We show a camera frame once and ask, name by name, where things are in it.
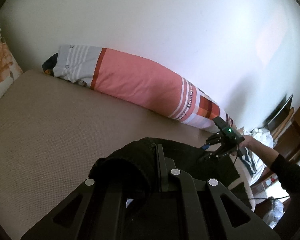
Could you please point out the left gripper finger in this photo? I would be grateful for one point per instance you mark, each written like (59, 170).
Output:
(162, 169)

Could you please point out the black pants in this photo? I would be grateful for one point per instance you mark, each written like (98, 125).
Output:
(198, 204)

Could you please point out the right forearm black sleeve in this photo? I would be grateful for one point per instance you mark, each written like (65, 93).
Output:
(289, 177)

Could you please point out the person's right hand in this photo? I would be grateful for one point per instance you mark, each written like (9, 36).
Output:
(266, 154)

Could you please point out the long pink striped pillow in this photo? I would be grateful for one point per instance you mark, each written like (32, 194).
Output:
(137, 80)

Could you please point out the dark wooden furniture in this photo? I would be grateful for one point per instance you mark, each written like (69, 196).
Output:
(284, 126)

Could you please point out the striped white cloth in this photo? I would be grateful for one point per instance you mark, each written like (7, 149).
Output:
(255, 166)

